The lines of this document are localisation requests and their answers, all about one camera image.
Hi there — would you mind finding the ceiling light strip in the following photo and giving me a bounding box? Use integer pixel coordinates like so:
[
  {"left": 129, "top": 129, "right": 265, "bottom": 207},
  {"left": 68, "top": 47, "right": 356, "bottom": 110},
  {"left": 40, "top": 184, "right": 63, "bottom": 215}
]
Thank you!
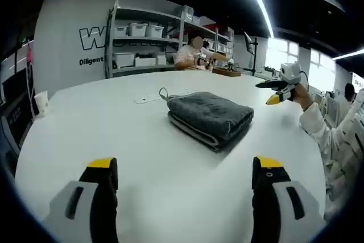
[{"left": 238, "top": 0, "right": 275, "bottom": 38}]

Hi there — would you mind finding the white flat card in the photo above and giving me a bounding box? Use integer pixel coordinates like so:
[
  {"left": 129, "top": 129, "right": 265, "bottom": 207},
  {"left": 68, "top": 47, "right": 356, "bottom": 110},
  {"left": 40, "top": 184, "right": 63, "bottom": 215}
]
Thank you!
[{"left": 133, "top": 94, "right": 162, "bottom": 104}]

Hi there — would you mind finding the bright window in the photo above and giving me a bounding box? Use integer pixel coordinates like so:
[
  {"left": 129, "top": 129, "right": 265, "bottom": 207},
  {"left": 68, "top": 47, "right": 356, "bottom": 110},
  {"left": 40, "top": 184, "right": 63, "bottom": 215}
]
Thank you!
[{"left": 267, "top": 38, "right": 339, "bottom": 90}]

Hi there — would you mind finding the black stand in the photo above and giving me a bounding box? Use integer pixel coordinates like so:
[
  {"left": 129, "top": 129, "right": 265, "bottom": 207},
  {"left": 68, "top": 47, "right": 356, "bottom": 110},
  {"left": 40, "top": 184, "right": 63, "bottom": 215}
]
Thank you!
[{"left": 241, "top": 30, "right": 261, "bottom": 76}]

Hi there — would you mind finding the wooden tray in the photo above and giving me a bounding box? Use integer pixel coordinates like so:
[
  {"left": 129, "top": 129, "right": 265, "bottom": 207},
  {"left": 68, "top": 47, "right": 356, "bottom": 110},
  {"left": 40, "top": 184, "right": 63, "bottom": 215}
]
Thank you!
[{"left": 212, "top": 66, "right": 242, "bottom": 78}]

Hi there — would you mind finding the row of white storage bins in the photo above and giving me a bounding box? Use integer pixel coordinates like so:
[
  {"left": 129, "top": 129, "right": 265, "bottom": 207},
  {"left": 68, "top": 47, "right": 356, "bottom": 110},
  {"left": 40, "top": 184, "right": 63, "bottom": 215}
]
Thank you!
[{"left": 113, "top": 6, "right": 234, "bottom": 69}]

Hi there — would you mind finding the grey metal shelf rack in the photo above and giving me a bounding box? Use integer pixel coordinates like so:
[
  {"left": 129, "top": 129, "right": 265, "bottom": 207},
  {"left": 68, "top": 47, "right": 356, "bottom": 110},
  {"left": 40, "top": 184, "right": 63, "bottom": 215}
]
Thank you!
[{"left": 105, "top": 0, "right": 235, "bottom": 79}]

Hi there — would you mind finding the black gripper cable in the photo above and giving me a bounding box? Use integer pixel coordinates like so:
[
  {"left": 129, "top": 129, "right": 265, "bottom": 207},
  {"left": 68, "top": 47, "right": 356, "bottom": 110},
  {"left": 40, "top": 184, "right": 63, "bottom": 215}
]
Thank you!
[{"left": 300, "top": 70, "right": 310, "bottom": 88}]

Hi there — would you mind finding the white paper cup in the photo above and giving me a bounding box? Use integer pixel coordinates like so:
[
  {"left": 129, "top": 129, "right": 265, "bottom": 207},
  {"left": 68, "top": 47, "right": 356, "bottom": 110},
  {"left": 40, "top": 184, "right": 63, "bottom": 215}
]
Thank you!
[{"left": 34, "top": 90, "right": 49, "bottom": 118}]

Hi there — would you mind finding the grey towel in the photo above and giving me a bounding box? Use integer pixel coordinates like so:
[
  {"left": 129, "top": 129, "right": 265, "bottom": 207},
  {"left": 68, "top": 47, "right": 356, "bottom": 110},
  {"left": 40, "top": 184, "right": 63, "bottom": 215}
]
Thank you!
[{"left": 158, "top": 87, "right": 255, "bottom": 153}]

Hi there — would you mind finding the person in white sleeve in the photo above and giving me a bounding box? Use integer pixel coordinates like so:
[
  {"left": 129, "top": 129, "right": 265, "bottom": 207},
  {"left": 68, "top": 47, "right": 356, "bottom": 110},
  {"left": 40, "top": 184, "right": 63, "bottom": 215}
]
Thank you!
[{"left": 321, "top": 89, "right": 364, "bottom": 226}]

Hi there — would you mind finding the black printed panel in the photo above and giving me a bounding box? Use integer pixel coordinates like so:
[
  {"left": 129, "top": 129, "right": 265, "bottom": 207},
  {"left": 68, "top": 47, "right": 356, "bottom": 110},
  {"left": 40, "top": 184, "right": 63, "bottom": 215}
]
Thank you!
[{"left": 0, "top": 68, "right": 36, "bottom": 153}]

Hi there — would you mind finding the person's right hand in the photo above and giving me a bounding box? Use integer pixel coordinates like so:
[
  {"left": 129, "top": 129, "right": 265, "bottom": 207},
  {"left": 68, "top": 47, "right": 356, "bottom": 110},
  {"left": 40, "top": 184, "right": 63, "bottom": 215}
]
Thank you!
[{"left": 291, "top": 83, "right": 315, "bottom": 110}]

